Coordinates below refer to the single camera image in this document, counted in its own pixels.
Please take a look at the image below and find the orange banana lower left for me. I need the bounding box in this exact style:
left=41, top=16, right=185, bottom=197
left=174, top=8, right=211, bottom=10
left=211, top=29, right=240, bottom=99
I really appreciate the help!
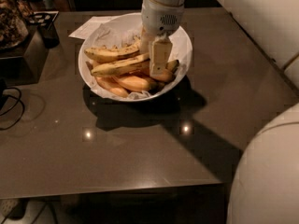
left=88, top=61, right=130, bottom=99

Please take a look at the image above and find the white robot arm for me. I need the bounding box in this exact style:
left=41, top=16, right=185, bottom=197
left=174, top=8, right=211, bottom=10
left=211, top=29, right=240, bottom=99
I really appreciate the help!
left=148, top=0, right=299, bottom=224

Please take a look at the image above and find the long spotted yellow banana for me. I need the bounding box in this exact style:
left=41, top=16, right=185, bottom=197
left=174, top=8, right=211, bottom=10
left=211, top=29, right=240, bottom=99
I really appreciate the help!
left=91, top=53, right=150, bottom=77

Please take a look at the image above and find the glass jar with snacks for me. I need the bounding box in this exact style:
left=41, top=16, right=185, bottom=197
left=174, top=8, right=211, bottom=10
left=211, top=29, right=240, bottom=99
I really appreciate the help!
left=0, top=0, right=29, bottom=50

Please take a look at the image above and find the white paper sheet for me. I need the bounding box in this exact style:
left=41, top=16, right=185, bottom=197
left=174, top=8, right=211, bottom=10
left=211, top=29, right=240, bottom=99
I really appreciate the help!
left=69, top=16, right=114, bottom=40

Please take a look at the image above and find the dark box stand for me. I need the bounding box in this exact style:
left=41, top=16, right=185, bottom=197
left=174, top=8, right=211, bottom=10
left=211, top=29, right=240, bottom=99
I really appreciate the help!
left=0, top=26, right=49, bottom=86

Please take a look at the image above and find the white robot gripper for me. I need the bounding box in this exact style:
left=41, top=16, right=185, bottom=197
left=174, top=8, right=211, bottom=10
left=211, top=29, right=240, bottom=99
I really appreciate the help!
left=139, top=0, right=184, bottom=77

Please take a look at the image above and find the upper spotted yellow banana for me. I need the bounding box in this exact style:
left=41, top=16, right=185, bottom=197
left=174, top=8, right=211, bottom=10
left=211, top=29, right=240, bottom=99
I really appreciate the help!
left=84, top=40, right=140, bottom=63

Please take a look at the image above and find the orange banana right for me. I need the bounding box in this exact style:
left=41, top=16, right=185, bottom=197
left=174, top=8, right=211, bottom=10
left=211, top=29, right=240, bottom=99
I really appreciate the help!
left=141, top=68, right=175, bottom=83

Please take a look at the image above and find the orange banana centre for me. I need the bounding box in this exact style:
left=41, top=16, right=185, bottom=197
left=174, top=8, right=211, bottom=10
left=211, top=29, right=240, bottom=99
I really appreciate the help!
left=113, top=74, right=165, bottom=92

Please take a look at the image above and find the black cable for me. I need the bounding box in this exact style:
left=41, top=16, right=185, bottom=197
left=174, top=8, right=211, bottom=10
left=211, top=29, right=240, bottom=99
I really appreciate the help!
left=0, top=79, right=26, bottom=132

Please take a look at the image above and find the white bowl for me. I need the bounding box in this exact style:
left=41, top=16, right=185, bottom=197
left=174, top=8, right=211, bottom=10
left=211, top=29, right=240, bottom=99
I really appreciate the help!
left=78, top=11, right=193, bottom=103

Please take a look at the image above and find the small right yellow banana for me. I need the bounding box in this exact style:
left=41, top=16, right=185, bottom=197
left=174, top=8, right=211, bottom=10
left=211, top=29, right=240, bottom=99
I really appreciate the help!
left=166, top=60, right=179, bottom=73

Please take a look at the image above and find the orange banana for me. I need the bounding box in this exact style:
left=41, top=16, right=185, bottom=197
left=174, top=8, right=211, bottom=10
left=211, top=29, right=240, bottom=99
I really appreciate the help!
left=88, top=61, right=130, bottom=99
left=113, top=74, right=165, bottom=92
left=141, top=68, right=175, bottom=83

